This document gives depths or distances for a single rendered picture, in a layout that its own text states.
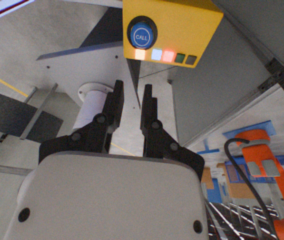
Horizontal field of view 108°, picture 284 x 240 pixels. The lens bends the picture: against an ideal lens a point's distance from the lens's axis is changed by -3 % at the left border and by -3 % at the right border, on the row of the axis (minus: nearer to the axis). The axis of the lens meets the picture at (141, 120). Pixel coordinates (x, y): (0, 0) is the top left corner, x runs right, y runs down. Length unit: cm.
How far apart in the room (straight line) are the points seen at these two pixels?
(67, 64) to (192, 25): 39
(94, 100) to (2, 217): 172
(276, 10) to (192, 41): 48
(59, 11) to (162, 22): 140
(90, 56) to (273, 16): 66
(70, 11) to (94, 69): 111
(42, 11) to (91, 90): 125
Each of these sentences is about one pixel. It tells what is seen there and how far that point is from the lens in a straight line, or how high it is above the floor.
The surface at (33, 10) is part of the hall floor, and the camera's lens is 173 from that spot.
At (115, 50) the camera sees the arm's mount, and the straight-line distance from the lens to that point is 39.
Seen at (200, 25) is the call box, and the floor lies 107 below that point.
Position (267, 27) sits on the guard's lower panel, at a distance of 70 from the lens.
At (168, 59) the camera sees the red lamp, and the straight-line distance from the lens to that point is 26.
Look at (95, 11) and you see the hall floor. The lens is 143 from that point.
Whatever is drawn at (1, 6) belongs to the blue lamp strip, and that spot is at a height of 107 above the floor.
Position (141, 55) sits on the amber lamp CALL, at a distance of 26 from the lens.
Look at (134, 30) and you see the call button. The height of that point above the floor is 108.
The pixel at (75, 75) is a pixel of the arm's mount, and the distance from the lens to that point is 50.
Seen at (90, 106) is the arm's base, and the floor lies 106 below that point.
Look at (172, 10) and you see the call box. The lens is 24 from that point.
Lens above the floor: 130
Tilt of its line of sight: 31 degrees down
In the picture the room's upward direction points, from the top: 176 degrees counter-clockwise
